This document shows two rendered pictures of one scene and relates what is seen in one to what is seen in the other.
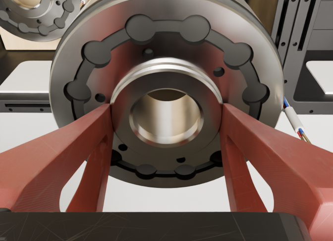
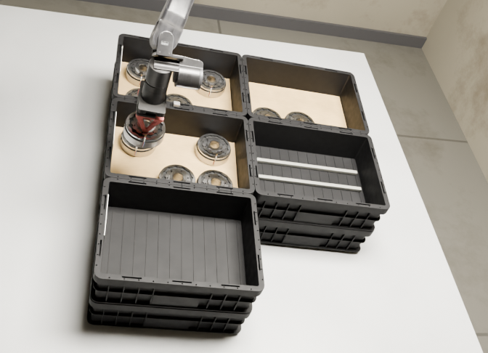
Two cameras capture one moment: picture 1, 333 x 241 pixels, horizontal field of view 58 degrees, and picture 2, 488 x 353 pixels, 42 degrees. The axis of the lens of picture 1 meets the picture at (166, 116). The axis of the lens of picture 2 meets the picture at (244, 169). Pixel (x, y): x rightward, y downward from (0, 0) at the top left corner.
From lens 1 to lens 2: 157 cm
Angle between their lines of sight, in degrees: 64
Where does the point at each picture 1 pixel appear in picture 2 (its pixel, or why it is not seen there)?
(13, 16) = not seen: hidden behind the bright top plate
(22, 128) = (36, 120)
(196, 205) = not seen: outside the picture
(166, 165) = (132, 123)
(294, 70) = (121, 181)
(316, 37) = (109, 222)
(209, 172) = (130, 128)
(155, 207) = not seen: outside the picture
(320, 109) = (105, 189)
